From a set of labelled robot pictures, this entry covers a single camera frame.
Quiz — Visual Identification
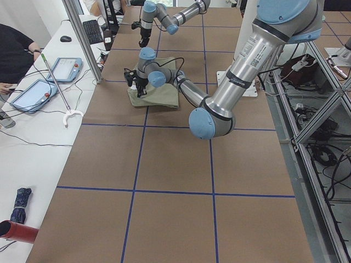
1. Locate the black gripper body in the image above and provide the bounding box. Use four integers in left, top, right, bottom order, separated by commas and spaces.
135, 77, 148, 94
139, 28, 151, 47

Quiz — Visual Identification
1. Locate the olive green long-sleeve shirt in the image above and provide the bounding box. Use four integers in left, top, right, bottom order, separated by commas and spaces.
124, 57, 179, 108

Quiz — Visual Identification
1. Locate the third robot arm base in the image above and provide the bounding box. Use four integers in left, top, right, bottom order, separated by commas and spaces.
325, 38, 350, 67

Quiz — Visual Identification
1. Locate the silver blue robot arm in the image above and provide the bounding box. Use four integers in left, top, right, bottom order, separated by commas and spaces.
135, 1, 324, 140
139, 0, 211, 48

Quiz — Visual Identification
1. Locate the black keyboard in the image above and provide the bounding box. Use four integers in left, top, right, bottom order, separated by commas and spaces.
82, 20, 104, 44

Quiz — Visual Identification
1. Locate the long reach grabber stick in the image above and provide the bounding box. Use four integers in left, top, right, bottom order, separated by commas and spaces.
41, 53, 84, 128

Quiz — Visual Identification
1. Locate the far blue teach pendant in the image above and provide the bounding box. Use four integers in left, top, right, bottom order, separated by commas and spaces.
52, 58, 82, 83

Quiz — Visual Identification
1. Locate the blue teach pendant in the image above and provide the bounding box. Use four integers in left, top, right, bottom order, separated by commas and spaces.
10, 79, 58, 113
52, 58, 82, 83

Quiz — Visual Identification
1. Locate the black computer mouse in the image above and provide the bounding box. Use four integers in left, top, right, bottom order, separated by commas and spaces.
60, 36, 72, 43

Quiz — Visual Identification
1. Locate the near blue teach pendant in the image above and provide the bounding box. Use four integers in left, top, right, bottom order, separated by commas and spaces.
10, 79, 58, 113

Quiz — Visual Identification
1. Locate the person in black shirt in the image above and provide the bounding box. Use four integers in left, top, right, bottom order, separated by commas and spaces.
1, 24, 41, 95

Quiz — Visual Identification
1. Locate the white power strip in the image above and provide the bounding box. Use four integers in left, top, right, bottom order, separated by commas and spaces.
291, 54, 317, 72

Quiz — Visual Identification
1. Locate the black power box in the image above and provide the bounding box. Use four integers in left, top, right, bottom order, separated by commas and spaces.
280, 55, 319, 87

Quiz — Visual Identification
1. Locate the folded dark blue umbrella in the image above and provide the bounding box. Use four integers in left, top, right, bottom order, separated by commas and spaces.
10, 187, 32, 224

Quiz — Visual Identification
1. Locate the red cylinder tube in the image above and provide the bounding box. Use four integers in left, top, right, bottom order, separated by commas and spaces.
1, 220, 39, 244

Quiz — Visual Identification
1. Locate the grey aluminium frame post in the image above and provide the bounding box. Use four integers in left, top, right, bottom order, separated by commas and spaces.
62, 0, 103, 84

